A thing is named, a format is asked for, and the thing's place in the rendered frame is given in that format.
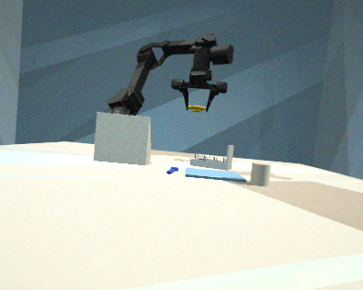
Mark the yellow round plate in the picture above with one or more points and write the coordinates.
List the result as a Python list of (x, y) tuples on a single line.
[(197, 108)]

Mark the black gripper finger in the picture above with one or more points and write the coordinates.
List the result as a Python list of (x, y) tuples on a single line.
[(185, 94), (211, 96)]

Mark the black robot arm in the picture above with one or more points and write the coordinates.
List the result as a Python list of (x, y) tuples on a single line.
[(128, 101)]

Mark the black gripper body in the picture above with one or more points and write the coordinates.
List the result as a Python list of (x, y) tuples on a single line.
[(219, 86)]

